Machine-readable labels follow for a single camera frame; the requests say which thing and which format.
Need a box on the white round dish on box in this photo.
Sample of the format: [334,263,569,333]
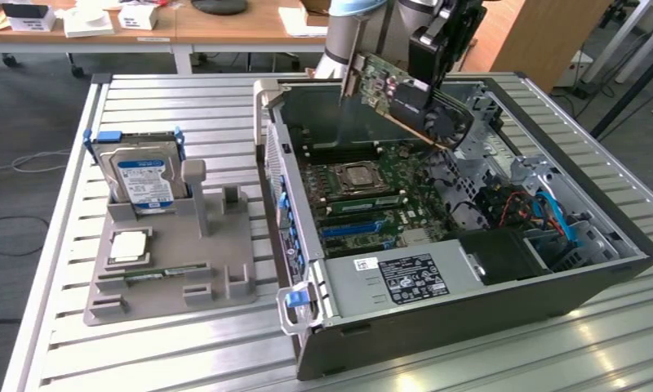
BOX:
[62,6,114,38]

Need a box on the black fan shroud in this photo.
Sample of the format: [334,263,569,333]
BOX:
[459,228,550,286]

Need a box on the black monitor base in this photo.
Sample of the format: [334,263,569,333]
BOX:
[190,0,249,16]

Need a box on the blue wire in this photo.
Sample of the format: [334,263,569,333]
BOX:
[535,189,586,248]

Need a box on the wooden cabinet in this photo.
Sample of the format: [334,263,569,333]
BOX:
[459,0,614,94]

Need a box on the black slanted pole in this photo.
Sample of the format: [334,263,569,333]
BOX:
[590,44,653,138]

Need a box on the green black graphics card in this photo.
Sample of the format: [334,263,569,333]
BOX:
[338,18,475,150]

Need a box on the black RAM slot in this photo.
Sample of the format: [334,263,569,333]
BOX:
[302,143,379,156]
[303,151,382,165]

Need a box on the white floor cable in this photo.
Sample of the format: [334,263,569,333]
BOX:
[0,149,71,172]

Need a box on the blue case latch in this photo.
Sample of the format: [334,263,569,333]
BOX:
[283,290,310,310]

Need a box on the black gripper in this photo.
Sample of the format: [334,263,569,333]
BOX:
[406,0,490,110]

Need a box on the grey power supply unit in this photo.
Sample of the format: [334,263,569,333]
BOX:
[319,239,489,318]

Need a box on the black open PC case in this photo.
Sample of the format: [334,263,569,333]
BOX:
[251,72,653,381]

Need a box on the black floor cable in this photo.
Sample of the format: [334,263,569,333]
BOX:
[0,216,50,258]

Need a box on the wooden desk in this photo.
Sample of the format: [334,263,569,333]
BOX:
[0,0,478,77]

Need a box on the white floor device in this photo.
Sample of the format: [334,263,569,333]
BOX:
[554,51,594,89]

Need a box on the grey plastic parts rack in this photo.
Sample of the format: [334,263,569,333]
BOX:
[82,159,259,327]

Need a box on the small white labelled box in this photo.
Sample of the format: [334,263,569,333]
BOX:
[117,3,161,30]

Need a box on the silver CPU chip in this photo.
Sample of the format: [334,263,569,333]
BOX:
[107,231,151,265]

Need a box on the CPU socket with metal frame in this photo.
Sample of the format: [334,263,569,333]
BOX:
[329,162,387,196]

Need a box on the silver metal disk bay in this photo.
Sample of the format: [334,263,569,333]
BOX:
[525,216,625,274]

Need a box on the white paper stack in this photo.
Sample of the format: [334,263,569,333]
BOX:
[277,7,330,38]

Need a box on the orange wire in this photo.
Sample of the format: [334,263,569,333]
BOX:
[497,191,529,228]

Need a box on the white box with black print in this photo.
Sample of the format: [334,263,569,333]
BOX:
[7,4,55,32]

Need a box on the perforated metal drive cage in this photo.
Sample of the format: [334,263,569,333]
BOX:
[438,116,526,205]

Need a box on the green motherboard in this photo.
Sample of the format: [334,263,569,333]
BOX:
[295,140,463,258]

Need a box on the hard disk in blue caddy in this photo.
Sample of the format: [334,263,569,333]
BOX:
[81,127,191,213]

